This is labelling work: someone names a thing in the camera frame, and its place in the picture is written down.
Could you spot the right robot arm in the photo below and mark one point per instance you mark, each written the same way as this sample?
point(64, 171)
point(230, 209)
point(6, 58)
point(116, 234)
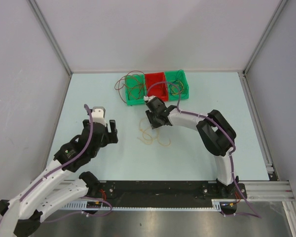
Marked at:
point(216, 133)

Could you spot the grey slotted cable duct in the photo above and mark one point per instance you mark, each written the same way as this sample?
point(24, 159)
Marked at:
point(81, 205)

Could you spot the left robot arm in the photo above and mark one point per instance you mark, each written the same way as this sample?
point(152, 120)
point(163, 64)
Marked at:
point(23, 215)

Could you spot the left green bin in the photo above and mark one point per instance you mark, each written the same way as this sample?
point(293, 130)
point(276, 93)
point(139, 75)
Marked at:
point(135, 89)

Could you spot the green bin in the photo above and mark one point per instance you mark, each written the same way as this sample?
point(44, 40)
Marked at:
point(135, 89)
point(178, 86)

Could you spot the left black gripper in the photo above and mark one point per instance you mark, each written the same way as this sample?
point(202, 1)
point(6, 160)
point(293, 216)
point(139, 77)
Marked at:
point(111, 137)

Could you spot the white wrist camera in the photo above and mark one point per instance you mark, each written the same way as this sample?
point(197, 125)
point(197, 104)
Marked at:
point(98, 115)
point(148, 98)

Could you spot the red bin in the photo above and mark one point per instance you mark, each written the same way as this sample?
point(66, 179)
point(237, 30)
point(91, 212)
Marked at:
point(155, 85)

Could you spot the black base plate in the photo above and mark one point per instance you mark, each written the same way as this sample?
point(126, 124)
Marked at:
point(163, 202)

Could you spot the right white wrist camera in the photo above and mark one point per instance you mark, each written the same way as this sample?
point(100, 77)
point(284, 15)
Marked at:
point(148, 98)

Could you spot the right green bin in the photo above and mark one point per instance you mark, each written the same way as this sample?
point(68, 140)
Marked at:
point(178, 86)

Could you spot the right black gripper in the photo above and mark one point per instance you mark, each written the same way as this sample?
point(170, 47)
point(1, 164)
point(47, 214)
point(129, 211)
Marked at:
point(154, 125)

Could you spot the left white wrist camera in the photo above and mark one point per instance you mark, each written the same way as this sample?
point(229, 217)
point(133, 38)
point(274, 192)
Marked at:
point(98, 115)

